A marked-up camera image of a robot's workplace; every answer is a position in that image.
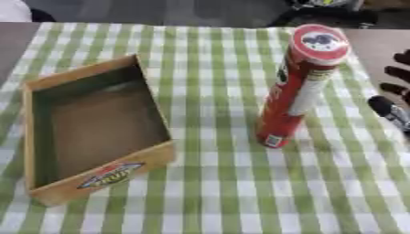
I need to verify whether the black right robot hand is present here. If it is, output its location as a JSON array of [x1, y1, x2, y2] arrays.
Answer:
[[366, 48, 410, 133]]

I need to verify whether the person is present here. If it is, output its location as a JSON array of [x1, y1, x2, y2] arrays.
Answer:
[[0, 0, 58, 23]]

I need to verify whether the black bag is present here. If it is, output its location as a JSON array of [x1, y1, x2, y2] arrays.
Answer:
[[265, 0, 380, 28]]

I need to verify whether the tan cardboard box brown inside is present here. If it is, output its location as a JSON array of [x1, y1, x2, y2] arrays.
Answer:
[[20, 53, 178, 207]]

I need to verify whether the tall red cylindrical bottle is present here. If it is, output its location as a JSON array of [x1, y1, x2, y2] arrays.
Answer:
[[254, 23, 352, 149]]

